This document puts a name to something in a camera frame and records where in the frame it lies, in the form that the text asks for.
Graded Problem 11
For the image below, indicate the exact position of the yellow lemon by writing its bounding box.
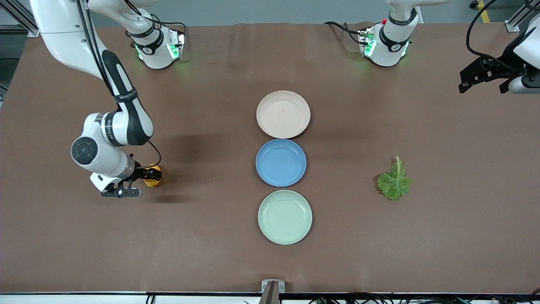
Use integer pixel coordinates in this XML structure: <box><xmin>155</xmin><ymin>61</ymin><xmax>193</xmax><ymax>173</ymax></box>
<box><xmin>143</xmin><ymin>164</ymin><xmax>162</xmax><ymax>187</ymax></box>

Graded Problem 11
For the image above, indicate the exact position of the green lettuce leaf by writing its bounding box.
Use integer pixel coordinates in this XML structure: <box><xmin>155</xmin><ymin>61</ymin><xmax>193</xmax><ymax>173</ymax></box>
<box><xmin>376</xmin><ymin>155</ymin><xmax>412</xmax><ymax>201</ymax></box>

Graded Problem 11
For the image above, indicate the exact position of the brown table mat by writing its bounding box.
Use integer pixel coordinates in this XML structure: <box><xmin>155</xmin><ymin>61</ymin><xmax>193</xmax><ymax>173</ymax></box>
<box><xmin>0</xmin><ymin>22</ymin><xmax>540</xmax><ymax>295</ymax></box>

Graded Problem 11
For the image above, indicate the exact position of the blue plate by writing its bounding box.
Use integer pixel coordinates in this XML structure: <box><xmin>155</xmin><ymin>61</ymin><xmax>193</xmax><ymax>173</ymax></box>
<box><xmin>255</xmin><ymin>139</ymin><xmax>307</xmax><ymax>187</ymax></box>

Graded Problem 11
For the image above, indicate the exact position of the pale green plate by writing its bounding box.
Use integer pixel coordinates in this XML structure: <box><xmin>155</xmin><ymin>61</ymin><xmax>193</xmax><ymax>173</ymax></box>
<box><xmin>258</xmin><ymin>190</ymin><xmax>313</xmax><ymax>245</ymax></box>

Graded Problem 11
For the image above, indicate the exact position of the beige white plate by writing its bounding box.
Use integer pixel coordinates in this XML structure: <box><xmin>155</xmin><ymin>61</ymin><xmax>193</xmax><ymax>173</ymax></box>
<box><xmin>256</xmin><ymin>90</ymin><xmax>311</xmax><ymax>139</ymax></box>

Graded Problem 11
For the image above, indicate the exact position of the aluminium frame post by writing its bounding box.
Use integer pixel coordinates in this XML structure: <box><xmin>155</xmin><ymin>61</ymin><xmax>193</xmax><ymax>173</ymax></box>
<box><xmin>0</xmin><ymin>0</ymin><xmax>41</xmax><ymax>38</ymax></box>
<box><xmin>505</xmin><ymin>0</ymin><xmax>540</xmax><ymax>33</ymax></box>

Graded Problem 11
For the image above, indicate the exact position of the table edge rail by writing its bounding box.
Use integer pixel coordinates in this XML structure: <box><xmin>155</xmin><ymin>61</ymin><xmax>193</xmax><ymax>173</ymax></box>
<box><xmin>0</xmin><ymin>291</ymin><xmax>540</xmax><ymax>304</ymax></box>

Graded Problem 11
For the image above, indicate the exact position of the black left base cable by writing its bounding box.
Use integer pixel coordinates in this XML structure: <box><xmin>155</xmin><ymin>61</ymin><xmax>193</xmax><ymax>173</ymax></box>
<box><xmin>324</xmin><ymin>21</ymin><xmax>365</xmax><ymax>44</ymax></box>

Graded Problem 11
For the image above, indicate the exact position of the black base cable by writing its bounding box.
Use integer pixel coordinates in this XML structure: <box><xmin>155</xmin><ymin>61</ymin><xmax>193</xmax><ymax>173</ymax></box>
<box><xmin>324</xmin><ymin>21</ymin><xmax>365</xmax><ymax>44</ymax></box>
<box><xmin>127</xmin><ymin>0</ymin><xmax>187</xmax><ymax>34</ymax></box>

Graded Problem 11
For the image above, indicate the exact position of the black right base cable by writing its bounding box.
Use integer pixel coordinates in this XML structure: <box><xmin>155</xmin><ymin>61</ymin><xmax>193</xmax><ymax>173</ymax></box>
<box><xmin>127</xmin><ymin>0</ymin><xmax>187</xmax><ymax>34</ymax></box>

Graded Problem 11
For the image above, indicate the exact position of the grey metal bracket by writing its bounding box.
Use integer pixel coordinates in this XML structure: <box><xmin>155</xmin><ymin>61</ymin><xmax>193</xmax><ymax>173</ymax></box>
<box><xmin>259</xmin><ymin>280</ymin><xmax>286</xmax><ymax>304</ymax></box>

